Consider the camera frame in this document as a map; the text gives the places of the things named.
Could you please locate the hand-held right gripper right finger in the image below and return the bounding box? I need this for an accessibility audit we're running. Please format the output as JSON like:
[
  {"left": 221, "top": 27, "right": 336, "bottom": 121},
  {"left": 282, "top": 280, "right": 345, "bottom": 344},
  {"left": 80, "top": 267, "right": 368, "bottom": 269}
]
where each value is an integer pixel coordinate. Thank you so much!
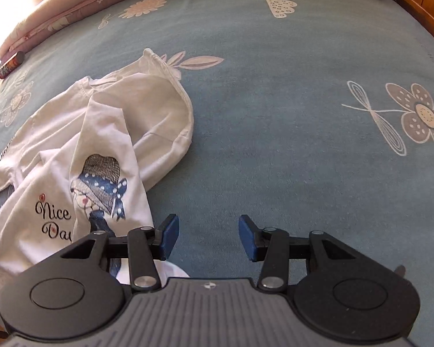
[{"left": 239, "top": 214, "right": 360, "bottom": 291}]

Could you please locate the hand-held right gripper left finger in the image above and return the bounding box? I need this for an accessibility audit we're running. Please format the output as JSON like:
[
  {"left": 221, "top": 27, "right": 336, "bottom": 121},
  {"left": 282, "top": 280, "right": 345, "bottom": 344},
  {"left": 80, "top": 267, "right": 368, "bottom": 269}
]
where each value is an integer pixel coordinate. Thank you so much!
[{"left": 60, "top": 214, "right": 180, "bottom": 291}]

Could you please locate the white printed long-sleeve shirt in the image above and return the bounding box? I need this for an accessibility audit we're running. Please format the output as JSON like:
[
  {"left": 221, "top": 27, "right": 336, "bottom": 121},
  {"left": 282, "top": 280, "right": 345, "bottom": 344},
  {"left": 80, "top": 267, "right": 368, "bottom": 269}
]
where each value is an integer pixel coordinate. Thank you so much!
[{"left": 0, "top": 48, "right": 195, "bottom": 299}]

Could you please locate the cylindrical snack can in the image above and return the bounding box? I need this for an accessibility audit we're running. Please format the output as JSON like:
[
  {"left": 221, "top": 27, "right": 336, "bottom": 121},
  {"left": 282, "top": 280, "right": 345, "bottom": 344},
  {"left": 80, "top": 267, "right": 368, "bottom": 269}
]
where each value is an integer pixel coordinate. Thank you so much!
[{"left": 0, "top": 51, "right": 25, "bottom": 79}]

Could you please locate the pink floral quilt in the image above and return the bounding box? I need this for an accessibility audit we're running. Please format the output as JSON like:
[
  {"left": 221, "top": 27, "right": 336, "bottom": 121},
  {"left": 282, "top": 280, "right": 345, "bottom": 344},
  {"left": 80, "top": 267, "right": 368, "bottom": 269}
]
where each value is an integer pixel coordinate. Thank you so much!
[{"left": 0, "top": 0, "right": 388, "bottom": 62}]

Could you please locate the wooden headboard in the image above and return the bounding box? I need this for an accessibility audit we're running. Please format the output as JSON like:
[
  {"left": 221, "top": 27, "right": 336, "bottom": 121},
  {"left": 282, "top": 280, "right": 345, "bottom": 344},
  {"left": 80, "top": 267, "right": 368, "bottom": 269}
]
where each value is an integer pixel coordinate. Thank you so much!
[{"left": 374, "top": 0, "right": 434, "bottom": 67}]

